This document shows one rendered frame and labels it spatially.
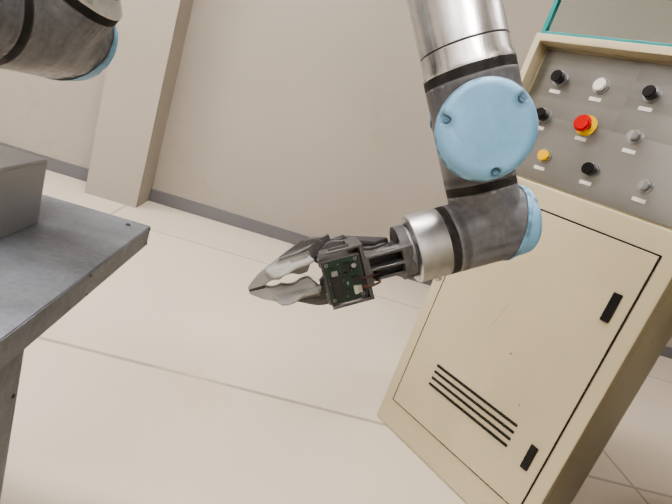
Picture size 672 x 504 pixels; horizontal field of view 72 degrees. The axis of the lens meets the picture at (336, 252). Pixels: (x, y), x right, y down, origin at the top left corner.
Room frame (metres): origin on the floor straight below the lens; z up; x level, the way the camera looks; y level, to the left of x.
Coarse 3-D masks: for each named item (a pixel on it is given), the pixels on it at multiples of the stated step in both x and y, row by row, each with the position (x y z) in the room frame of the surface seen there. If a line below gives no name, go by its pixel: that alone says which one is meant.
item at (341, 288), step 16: (336, 240) 0.59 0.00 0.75; (352, 240) 0.56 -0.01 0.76; (400, 240) 0.56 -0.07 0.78; (320, 256) 0.52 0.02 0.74; (336, 256) 0.53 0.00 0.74; (352, 256) 0.53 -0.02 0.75; (368, 256) 0.53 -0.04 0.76; (384, 256) 0.56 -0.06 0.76; (400, 256) 0.58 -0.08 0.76; (336, 272) 0.52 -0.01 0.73; (352, 272) 0.53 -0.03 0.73; (368, 272) 0.53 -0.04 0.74; (384, 272) 0.56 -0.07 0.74; (400, 272) 0.55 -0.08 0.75; (416, 272) 0.54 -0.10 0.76; (336, 288) 0.52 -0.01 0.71; (352, 288) 0.53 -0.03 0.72; (368, 288) 0.52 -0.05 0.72; (336, 304) 0.52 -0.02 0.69; (352, 304) 0.52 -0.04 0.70
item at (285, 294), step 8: (296, 280) 0.59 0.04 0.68; (304, 280) 0.57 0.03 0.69; (312, 280) 0.58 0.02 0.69; (264, 288) 0.56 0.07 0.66; (272, 288) 0.57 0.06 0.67; (280, 288) 0.57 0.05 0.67; (288, 288) 0.57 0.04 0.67; (296, 288) 0.57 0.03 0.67; (304, 288) 0.57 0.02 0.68; (312, 288) 0.57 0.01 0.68; (320, 288) 0.56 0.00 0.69; (256, 296) 0.56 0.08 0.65; (264, 296) 0.56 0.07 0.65; (272, 296) 0.56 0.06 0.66; (280, 296) 0.55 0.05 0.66; (288, 296) 0.55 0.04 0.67; (296, 296) 0.55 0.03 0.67; (304, 296) 0.55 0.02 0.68; (312, 296) 0.57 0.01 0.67; (280, 304) 0.53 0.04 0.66; (288, 304) 0.53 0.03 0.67
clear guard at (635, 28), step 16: (560, 0) 1.41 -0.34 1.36; (576, 0) 1.38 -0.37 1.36; (592, 0) 1.35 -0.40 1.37; (608, 0) 1.32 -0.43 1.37; (624, 0) 1.30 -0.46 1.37; (640, 0) 1.27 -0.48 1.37; (656, 0) 1.25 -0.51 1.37; (560, 16) 1.40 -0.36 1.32; (576, 16) 1.37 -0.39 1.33; (592, 16) 1.34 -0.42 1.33; (608, 16) 1.31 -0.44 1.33; (624, 16) 1.29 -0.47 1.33; (640, 16) 1.26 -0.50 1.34; (656, 16) 1.24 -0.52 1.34; (544, 32) 1.41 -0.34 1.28; (560, 32) 1.38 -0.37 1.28; (576, 32) 1.36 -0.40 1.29; (592, 32) 1.33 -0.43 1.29; (608, 32) 1.30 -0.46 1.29; (624, 32) 1.27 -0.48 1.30; (640, 32) 1.25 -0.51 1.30; (656, 32) 1.23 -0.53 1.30
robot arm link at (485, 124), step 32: (416, 0) 0.48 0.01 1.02; (448, 0) 0.46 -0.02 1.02; (480, 0) 0.46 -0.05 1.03; (416, 32) 0.49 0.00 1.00; (448, 32) 0.46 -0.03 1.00; (480, 32) 0.46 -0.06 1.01; (448, 64) 0.46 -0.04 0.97; (480, 64) 0.45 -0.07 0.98; (512, 64) 0.47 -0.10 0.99; (448, 96) 0.46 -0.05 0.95; (480, 96) 0.44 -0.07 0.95; (512, 96) 0.44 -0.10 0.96; (448, 128) 0.44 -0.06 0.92; (480, 128) 0.44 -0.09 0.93; (512, 128) 0.44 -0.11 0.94; (448, 160) 0.45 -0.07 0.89; (480, 160) 0.44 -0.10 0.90; (512, 160) 0.44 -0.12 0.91
